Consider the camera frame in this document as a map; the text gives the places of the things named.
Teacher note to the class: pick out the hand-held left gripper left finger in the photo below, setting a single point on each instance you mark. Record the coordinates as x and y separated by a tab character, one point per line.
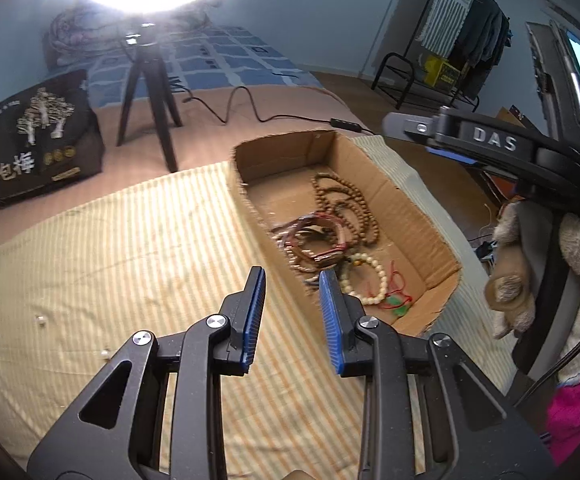
255	310

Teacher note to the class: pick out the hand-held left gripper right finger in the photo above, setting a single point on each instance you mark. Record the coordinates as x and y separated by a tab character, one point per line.
330	320

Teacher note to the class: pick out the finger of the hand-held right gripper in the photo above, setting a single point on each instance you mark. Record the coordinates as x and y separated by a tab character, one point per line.
450	155
490	135

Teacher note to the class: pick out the cardboard box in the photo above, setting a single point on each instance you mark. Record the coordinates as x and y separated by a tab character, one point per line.
410	200

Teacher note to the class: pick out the person's right hand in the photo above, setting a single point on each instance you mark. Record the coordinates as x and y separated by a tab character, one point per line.
510	260

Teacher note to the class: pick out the person's left hand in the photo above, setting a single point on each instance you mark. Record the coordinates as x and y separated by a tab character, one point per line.
300	475

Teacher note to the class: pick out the cardboard sheet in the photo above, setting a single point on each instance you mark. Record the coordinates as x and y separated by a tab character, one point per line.
512	117

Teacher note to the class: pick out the yellow box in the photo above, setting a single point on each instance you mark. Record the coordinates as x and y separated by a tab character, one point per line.
440	70

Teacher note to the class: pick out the dark hanging clothes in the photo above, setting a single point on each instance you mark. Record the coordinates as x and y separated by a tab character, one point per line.
485	30

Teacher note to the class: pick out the black clothes rack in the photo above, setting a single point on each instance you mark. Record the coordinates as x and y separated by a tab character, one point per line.
395	57

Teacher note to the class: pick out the striped towel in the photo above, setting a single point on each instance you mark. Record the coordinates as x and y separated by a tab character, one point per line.
450	5

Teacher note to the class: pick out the yellow striped cloth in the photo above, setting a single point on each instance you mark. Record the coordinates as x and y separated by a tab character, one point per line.
120	260

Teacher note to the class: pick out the tan mattress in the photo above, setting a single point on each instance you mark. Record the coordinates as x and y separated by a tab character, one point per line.
205	150

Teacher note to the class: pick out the black tripod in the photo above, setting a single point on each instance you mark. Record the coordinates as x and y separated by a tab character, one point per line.
162	110

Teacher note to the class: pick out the black snack bag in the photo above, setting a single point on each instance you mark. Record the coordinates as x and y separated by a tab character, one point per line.
20	170

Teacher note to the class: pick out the folded floral quilt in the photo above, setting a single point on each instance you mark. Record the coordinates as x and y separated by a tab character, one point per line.
70	40

